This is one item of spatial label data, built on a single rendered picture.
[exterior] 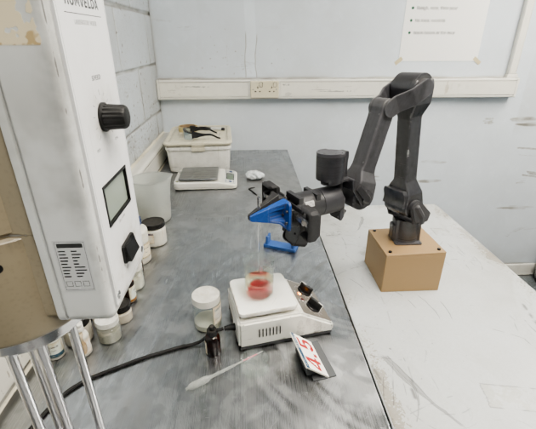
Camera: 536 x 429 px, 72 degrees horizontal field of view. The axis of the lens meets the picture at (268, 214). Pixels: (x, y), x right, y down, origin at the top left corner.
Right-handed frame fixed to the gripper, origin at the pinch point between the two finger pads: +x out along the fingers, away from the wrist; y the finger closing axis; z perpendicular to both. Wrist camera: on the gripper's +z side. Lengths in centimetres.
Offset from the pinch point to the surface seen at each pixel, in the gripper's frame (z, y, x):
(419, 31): -33, 91, -137
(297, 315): 19.2, -8.5, -2.5
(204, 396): 25.6, -12.1, 18.6
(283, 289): 16.9, -2.6, -2.8
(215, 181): 23, 80, -19
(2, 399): 24, 2, 49
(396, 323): 25.8, -14.6, -24.3
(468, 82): -9, 75, -161
